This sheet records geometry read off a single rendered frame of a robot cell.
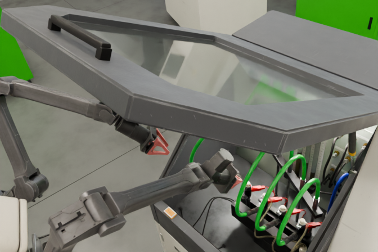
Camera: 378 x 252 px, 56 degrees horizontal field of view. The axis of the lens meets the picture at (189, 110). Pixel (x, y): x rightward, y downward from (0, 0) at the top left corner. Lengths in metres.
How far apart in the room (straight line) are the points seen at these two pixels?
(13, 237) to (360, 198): 1.02
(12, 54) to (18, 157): 2.97
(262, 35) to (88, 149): 2.23
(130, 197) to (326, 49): 0.90
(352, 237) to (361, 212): 0.10
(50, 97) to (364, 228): 1.08
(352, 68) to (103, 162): 2.34
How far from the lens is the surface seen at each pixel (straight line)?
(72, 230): 0.87
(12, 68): 4.37
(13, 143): 1.41
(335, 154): 1.43
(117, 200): 0.91
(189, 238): 1.50
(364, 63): 1.38
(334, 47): 1.45
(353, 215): 1.21
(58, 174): 3.26
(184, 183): 1.06
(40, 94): 1.32
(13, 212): 1.28
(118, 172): 3.07
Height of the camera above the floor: 2.23
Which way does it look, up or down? 40 degrees down
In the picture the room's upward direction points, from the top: 8 degrees counter-clockwise
